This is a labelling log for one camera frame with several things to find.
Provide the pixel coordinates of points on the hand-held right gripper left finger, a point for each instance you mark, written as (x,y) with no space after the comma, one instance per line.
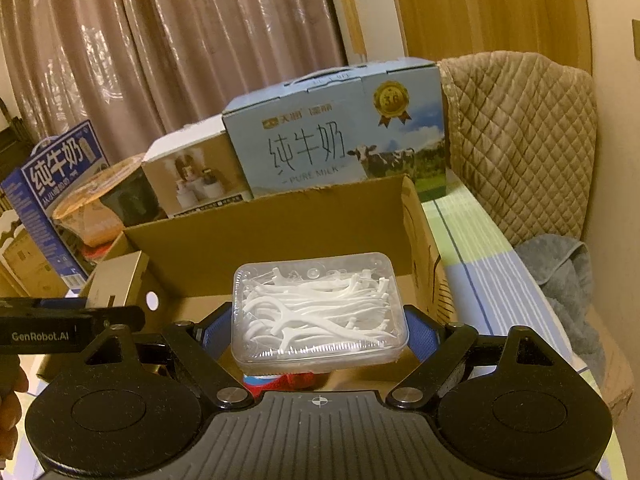
(216,332)

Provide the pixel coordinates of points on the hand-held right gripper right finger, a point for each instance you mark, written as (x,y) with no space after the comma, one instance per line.
(422,332)

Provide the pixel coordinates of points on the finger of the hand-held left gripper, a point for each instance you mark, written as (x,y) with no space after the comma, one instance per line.
(40,303)
(117,317)

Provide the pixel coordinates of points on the clear floss pick box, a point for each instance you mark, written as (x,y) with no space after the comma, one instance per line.
(320,310)

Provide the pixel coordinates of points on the brown cardboard box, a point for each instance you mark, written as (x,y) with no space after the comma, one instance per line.
(280,225)

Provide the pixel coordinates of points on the person's left hand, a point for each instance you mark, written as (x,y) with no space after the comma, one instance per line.
(10,400)

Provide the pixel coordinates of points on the cardboard boxes on floor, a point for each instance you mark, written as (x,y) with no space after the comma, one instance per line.
(25,270)

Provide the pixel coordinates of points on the red orange instant food bowl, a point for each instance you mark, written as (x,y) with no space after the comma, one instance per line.
(100,251)

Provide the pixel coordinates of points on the green orange instant food bowl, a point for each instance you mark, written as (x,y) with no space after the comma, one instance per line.
(100,200)

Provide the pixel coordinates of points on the dark blue milk carton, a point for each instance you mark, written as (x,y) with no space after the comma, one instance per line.
(45,175)

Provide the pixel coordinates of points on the grey towel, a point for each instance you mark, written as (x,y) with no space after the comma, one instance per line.
(565,285)

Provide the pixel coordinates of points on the white humidifier box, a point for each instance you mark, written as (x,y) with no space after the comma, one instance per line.
(195,175)

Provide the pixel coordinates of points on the chair with quilted cover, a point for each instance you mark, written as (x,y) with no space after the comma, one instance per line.
(525,150)

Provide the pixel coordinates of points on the light blue milk carton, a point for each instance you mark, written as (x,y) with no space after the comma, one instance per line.
(320,145)

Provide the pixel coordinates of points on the beige curtain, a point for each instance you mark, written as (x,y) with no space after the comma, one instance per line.
(175,45)

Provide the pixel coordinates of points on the wooden door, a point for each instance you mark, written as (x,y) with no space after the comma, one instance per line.
(480,5)

